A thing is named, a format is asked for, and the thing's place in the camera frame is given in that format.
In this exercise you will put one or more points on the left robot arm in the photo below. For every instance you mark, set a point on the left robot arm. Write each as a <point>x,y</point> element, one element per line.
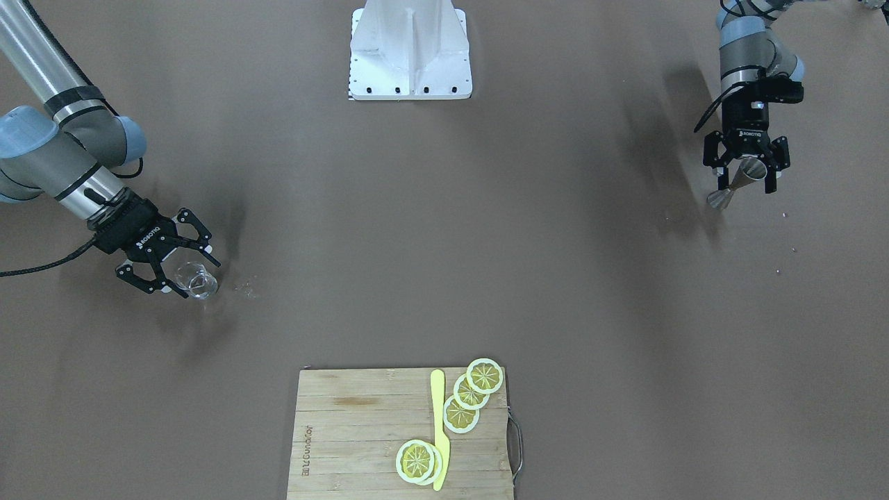
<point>756,70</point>

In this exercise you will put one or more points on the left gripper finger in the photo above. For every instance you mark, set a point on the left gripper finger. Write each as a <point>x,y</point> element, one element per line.
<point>717,155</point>
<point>776,159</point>

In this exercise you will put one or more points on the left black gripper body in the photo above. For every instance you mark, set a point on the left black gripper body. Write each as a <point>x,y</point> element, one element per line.
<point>744,119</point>

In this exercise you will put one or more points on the wooden cutting board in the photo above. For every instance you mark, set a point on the wooden cutting board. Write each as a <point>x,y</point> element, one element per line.
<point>350,423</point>

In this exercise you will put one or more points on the middle lemon slice in row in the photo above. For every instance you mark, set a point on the middle lemon slice in row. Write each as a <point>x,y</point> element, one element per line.
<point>466,397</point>

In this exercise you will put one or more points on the small clear glass cup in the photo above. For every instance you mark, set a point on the small clear glass cup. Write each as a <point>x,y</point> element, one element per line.
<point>196,281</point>

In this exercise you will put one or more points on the steel double jigger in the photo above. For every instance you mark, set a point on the steel double jigger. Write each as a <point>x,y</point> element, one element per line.
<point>751,170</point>

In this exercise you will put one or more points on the lemon slice near knife tip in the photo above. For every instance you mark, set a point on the lemon slice near knife tip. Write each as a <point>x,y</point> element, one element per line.
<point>418,462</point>

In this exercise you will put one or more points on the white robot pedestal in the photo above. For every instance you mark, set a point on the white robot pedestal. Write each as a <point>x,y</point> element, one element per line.
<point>409,50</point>

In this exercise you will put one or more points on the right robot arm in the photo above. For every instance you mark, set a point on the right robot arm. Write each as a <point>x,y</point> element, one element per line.
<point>70,150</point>

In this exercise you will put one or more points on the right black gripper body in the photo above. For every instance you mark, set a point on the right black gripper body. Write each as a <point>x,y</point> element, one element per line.
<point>132,235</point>

